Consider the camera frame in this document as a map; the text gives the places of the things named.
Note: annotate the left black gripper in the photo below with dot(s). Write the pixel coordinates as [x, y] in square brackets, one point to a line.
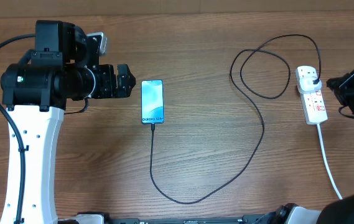
[108, 89]

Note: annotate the Galaxy S24 smartphone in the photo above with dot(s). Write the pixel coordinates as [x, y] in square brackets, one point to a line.
[152, 102]

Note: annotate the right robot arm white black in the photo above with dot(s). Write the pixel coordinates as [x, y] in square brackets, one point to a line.
[340, 211]

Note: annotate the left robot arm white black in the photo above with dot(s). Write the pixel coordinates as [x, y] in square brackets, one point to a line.
[64, 65]

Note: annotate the white charger plug adapter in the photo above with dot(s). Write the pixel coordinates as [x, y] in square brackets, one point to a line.
[307, 85]

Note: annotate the white power strip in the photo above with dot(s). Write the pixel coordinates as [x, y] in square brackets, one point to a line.
[312, 103]

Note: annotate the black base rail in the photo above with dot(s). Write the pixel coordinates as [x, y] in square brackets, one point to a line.
[245, 219]

